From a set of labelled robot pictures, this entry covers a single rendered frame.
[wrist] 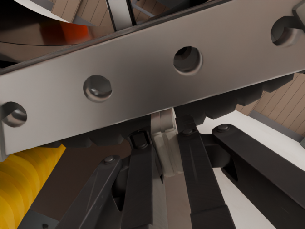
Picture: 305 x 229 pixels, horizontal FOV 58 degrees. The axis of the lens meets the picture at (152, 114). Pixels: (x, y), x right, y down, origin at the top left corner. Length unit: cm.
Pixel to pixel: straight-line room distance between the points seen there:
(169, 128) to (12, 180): 14
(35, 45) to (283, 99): 462
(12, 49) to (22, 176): 10
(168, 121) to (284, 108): 468
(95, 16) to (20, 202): 395
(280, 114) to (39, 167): 466
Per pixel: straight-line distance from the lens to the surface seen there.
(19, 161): 27
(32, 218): 66
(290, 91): 477
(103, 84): 18
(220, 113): 24
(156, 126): 16
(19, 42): 25
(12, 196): 24
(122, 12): 23
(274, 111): 478
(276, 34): 18
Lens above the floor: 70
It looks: 19 degrees down
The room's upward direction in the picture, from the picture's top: 30 degrees clockwise
